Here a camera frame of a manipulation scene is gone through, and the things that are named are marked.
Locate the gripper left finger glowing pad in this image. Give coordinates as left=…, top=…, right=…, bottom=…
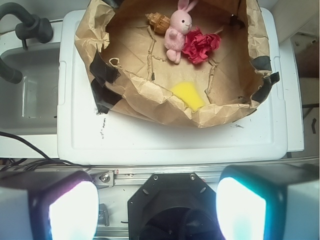
left=0, top=170, right=99, bottom=240

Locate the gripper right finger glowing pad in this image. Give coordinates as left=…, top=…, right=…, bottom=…
left=216, top=163, right=320, bottom=240

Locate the yellow-green sponge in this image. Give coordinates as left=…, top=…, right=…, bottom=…
left=170, top=81, right=206, bottom=111

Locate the white sink basin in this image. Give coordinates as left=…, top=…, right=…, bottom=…
left=0, top=42, right=60, bottom=135

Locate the crumpled brown paper bag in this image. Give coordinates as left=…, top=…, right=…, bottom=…
left=74, top=0, right=280, bottom=128

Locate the red crumpled paper flower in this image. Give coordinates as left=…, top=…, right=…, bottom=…
left=182, top=27, right=221, bottom=65

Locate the black faucet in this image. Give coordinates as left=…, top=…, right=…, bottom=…
left=0, top=2, right=54, bottom=84

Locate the pink plush bunny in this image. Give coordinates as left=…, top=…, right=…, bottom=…
left=164, top=0, right=198, bottom=64

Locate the brown seashell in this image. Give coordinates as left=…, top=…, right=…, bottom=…
left=145, top=12, right=170, bottom=35

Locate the aluminium rail with bracket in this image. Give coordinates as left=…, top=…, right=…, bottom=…
left=87, top=166, right=224, bottom=186

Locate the black cable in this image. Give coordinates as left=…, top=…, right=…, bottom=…
left=0, top=131, right=88, bottom=172

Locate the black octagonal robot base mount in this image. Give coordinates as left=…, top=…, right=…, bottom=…
left=127, top=172, right=224, bottom=240

